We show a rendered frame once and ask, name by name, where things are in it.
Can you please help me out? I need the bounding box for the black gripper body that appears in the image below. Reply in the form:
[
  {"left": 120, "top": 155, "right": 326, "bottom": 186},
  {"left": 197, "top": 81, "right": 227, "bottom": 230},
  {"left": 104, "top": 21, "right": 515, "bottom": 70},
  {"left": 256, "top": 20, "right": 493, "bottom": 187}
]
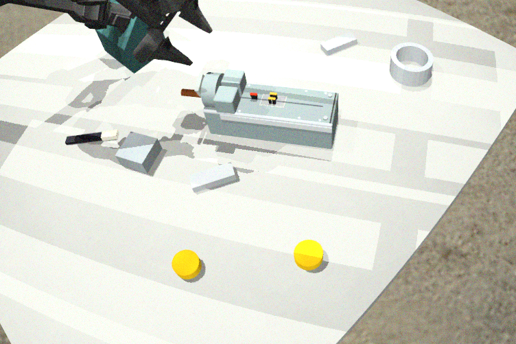
[{"left": 128, "top": 0, "right": 192, "bottom": 64}]

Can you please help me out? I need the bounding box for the yellow round disc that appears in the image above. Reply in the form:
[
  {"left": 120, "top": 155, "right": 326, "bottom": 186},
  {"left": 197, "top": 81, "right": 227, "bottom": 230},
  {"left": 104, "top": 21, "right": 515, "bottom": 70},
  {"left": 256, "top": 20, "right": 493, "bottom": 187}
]
[
  {"left": 172, "top": 249, "right": 202, "bottom": 279},
  {"left": 294, "top": 240, "right": 323, "bottom": 271}
]

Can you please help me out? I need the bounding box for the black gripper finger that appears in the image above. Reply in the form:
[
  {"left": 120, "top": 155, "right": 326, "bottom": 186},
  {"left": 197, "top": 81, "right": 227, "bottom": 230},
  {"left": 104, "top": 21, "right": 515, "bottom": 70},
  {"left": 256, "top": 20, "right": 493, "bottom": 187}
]
[
  {"left": 148, "top": 36, "right": 193, "bottom": 66},
  {"left": 178, "top": 0, "right": 213, "bottom": 34}
]

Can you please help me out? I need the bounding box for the grey hollow cylinder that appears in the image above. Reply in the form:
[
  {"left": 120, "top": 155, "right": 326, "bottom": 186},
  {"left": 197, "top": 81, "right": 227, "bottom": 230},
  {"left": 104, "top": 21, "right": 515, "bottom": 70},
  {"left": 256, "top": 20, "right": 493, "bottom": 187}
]
[{"left": 389, "top": 43, "right": 434, "bottom": 87}]

